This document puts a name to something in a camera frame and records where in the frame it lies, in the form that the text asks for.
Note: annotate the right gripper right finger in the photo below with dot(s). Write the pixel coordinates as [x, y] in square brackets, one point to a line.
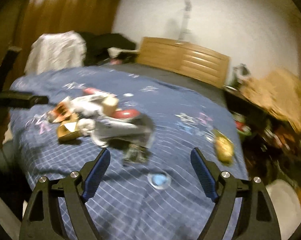
[257, 217]

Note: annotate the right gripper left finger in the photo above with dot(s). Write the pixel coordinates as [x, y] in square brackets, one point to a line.
[42, 218]

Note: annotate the beige foam sponge block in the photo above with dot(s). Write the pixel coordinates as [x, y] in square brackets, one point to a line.
[109, 105]

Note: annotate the white paper wrapper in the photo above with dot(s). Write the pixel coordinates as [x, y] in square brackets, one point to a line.
[138, 131]

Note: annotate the white plastic bucket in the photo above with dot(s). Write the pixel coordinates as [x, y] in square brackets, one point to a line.
[286, 205]

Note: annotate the white crumpled cloth cover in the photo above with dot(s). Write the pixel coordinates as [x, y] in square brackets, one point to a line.
[56, 52]

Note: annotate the brown cardboard box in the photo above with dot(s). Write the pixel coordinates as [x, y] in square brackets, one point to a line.
[68, 131]

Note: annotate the yellow snack bag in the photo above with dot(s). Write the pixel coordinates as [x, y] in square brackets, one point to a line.
[224, 148]

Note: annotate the dark wooden desk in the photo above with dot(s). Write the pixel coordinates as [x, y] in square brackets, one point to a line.
[265, 130]

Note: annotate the red cigarette box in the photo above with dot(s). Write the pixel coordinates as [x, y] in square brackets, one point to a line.
[94, 91]

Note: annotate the brown wooden wardrobe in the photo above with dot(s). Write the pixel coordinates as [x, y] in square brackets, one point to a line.
[39, 17]

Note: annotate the blue checkered star quilt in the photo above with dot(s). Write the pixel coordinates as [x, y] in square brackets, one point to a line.
[150, 190]

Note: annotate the black clothes pile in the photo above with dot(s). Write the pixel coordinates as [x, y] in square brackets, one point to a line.
[97, 46]

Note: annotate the small black snack packet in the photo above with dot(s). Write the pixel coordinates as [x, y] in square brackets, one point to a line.
[135, 154]

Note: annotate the white bottle cap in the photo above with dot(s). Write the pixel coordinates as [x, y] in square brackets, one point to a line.
[128, 94]

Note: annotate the red apple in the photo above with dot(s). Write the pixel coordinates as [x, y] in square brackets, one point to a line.
[126, 114]

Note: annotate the dark grey bed sheet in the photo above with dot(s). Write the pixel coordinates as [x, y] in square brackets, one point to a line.
[211, 92]

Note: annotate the orange cloth cover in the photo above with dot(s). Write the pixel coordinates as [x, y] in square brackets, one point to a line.
[278, 93]

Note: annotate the black desk lamp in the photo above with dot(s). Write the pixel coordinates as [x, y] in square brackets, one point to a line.
[240, 74]

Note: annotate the wooden headboard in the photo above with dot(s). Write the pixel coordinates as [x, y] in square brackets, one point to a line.
[184, 58]

